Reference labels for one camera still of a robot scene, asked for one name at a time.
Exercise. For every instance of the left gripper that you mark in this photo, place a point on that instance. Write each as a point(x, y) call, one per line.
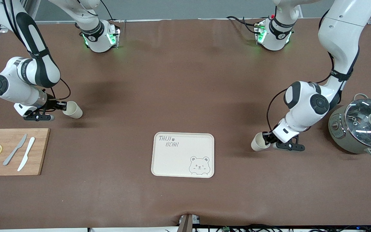
point(271, 137)

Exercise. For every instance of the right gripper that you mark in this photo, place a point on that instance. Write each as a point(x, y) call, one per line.
point(52, 104)

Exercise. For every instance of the white plastic cup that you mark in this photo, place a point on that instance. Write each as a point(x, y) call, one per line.
point(258, 143)
point(74, 111)

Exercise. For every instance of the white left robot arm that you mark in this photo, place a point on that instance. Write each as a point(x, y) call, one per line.
point(304, 103)

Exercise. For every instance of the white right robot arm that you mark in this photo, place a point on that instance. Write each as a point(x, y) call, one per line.
point(11, 87)

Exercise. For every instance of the cream tray with bear print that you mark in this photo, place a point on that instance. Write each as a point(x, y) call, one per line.
point(172, 161)

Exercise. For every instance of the bamboo cutting board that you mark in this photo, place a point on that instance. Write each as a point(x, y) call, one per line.
point(39, 154)

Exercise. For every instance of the white plastic knife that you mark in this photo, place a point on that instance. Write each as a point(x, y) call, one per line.
point(26, 154)

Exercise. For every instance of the grey plastic knife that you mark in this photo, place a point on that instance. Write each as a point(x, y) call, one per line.
point(14, 150)

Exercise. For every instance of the green electric cooking pot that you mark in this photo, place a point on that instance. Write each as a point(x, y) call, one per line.
point(337, 135)

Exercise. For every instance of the glass pot lid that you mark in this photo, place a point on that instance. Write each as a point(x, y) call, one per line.
point(362, 129)

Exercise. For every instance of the aluminium frame profile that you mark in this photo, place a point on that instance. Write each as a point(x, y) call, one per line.
point(32, 6)

